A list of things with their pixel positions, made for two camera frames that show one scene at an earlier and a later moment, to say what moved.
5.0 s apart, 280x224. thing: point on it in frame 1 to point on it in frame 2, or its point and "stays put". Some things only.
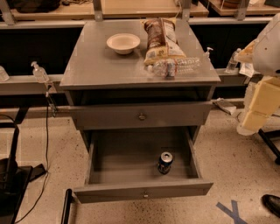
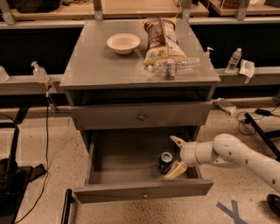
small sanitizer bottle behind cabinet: [206, 54] stays put
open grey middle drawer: [126, 164] stays put
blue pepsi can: [164, 163] stays put
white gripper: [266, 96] to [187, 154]
